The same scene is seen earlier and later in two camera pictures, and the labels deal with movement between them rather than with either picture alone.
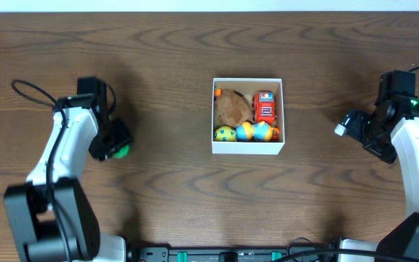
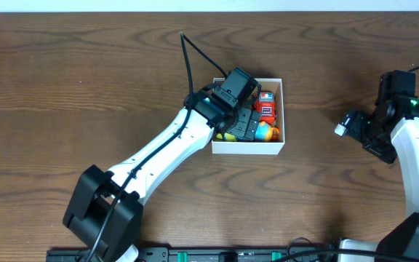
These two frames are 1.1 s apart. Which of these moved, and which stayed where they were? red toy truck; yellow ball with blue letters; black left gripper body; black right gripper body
Moved: black left gripper body
Stayed: black right gripper body; red toy truck; yellow ball with blue letters
